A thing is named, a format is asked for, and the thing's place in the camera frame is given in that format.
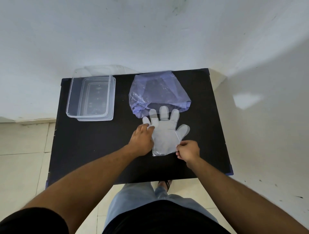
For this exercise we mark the person's right forearm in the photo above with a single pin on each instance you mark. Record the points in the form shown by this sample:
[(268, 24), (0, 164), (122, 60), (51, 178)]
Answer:
[(231, 195)]

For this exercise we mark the person's left hand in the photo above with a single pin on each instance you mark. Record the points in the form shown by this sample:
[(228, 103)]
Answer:
[(141, 142)]

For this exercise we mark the blue plastic bag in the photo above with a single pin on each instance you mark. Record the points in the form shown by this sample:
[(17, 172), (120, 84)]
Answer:
[(158, 92)]

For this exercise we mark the black shirt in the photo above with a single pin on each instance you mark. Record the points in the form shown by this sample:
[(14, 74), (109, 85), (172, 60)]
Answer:
[(164, 219)]

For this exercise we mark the clear plastic container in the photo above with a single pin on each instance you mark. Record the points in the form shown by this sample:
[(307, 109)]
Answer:
[(93, 96)]

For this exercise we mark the person's left fingers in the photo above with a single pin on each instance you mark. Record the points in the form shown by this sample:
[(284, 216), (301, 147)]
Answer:
[(146, 129)]

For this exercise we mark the person's left forearm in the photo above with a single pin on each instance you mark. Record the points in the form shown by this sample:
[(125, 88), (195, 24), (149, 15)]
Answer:
[(91, 178)]

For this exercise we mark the person's right fingers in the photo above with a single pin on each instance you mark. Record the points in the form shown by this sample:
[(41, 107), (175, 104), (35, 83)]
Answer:
[(181, 147)]

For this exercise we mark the clear plastic disposable glove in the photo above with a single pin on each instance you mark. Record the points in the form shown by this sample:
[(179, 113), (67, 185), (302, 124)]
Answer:
[(165, 135)]

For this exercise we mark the dark sandal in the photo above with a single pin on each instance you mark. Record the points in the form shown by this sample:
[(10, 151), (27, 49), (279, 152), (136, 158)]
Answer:
[(166, 185)]

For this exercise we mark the person's right hand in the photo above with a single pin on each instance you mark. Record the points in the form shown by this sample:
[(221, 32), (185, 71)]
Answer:
[(190, 151)]

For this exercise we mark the blue jeans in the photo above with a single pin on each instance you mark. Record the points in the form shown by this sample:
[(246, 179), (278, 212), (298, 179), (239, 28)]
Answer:
[(135, 197)]

